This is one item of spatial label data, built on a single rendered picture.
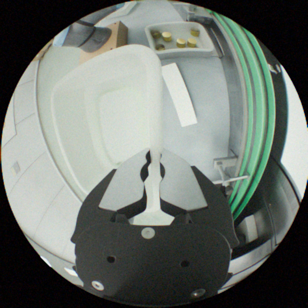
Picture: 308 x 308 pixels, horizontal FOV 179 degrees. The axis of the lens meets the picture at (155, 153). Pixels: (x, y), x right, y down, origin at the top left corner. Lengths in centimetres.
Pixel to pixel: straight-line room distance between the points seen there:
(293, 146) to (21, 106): 406
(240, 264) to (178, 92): 71
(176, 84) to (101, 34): 37
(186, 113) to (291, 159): 47
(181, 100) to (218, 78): 21
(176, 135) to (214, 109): 21
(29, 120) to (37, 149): 87
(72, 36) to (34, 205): 340
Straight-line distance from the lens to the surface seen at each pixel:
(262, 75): 45
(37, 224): 367
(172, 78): 41
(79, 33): 44
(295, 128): 46
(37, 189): 341
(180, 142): 51
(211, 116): 49
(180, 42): 46
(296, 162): 46
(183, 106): 40
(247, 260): 56
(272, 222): 64
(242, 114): 42
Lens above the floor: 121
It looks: 58 degrees down
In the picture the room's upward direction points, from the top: 162 degrees counter-clockwise
